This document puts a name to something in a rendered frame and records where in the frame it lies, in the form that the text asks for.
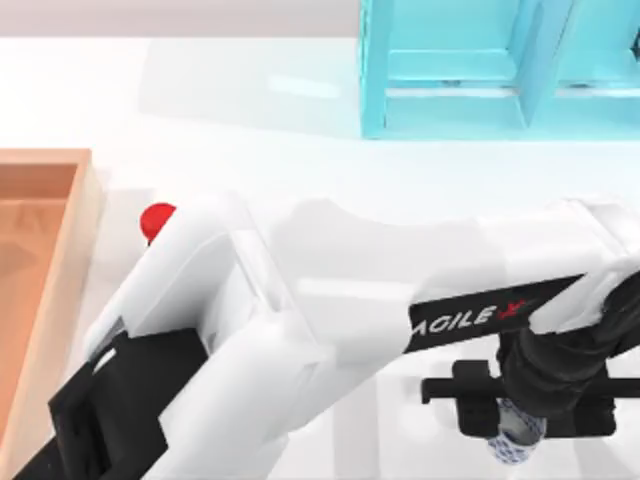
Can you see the blue and white patterned can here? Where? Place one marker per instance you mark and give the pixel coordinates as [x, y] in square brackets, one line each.
[517, 432]

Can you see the light blue rack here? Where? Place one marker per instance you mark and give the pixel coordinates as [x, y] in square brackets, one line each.
[450, 75]

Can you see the red round object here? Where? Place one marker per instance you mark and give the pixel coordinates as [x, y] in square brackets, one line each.
[154, 220]

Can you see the shallow salmon-coloured box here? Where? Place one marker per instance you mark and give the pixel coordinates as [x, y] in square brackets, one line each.
[35, 240]

